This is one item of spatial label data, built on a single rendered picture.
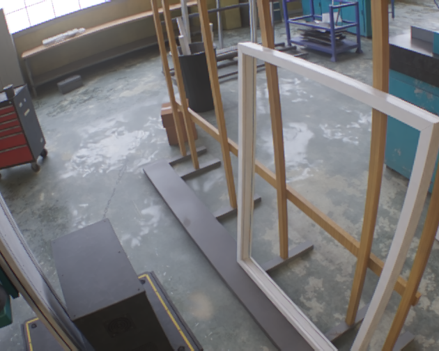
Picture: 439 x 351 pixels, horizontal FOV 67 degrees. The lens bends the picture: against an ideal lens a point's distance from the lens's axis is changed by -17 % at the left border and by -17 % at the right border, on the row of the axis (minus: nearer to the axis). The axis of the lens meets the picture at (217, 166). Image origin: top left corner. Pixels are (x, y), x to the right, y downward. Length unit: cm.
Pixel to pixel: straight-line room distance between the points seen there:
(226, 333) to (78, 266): 102
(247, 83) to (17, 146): 313
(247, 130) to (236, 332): 117
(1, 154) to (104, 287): 328
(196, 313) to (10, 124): 297
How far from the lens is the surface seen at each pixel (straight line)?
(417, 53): 286
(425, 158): 119
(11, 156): 463
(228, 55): 646
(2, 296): 145
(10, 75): 802
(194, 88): 466
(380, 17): 128
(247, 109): 203
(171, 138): 416
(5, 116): 441
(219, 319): 241
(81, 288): 165
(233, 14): 914
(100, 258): 174
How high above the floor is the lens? 197
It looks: 32 degrees down
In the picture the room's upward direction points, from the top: 10 degrees counter-clockwise
